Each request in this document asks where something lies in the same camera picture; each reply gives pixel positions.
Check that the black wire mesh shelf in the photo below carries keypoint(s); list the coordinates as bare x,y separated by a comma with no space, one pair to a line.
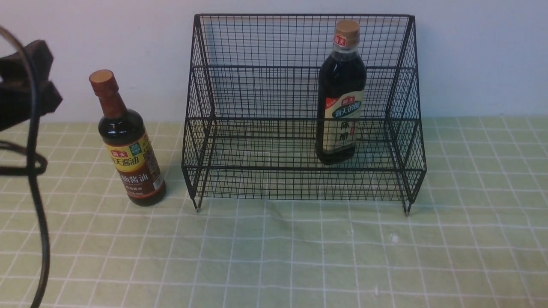
251,120

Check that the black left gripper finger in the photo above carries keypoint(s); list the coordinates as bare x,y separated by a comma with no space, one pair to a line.
12,67

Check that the dark soy sauce bottle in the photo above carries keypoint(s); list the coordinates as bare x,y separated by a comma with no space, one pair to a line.
125,137

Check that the black vinegar bottle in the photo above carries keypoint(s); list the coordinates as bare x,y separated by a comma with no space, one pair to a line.
341,81

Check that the green checkered tablecloth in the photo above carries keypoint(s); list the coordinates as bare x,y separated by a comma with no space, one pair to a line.
476,236

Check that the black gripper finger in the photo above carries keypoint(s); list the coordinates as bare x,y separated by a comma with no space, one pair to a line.
16,99

